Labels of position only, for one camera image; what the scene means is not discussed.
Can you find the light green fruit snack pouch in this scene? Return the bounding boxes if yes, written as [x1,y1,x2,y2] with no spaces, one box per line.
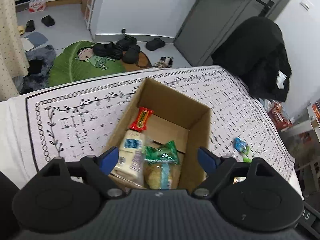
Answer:
[241,153,253,163]

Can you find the blue green snack pouch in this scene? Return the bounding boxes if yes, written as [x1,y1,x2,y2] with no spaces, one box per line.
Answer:
[233,137,250,155]

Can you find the cream white snack pack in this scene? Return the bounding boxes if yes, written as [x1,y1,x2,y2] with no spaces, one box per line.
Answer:
[112,129,145,185]

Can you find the dark green candy pack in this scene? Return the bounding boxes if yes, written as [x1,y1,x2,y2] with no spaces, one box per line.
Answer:
[144,141,180,165]

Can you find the yellow cake blue-band pack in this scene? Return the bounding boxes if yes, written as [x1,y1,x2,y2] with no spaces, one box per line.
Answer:
[144,163,181,190]

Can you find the red chocolate bar wrapper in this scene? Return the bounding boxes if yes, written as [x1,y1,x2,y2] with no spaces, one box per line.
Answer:
[129,107,153,132]

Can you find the white patterned black-marked blanket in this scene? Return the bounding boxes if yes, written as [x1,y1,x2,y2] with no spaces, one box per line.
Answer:
[25,66,295,180]

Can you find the brown cardboard box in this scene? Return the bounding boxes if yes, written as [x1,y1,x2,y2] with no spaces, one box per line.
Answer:
[106,78,211,192]

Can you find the red plastic basket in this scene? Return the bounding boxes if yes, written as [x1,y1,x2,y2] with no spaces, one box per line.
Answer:
[268,102,292,131]

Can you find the green cartoon floor mat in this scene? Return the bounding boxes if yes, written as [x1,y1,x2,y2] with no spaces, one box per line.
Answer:
[48,41,152,87]

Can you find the black coat over chair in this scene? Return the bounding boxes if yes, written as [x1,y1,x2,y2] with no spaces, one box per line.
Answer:
[211,16,292,102]

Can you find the grey fluffy rug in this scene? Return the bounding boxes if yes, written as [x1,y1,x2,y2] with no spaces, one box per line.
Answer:
[20,44,56,94]

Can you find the black shoes pile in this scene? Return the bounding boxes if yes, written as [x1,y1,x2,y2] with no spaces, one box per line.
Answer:
[93,35,140,64]

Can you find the black slipper near door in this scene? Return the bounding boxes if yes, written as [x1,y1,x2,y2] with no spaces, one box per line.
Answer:
[145,38,165,51]

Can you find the grey door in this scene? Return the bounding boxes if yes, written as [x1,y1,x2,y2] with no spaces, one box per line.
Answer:
[174,0,289,66]

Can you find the black slipper far left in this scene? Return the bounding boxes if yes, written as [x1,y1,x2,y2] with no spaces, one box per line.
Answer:
[41,15,55,27]

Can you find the white shelf rack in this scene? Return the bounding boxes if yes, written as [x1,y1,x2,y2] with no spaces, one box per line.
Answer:
[84,0,95,30]

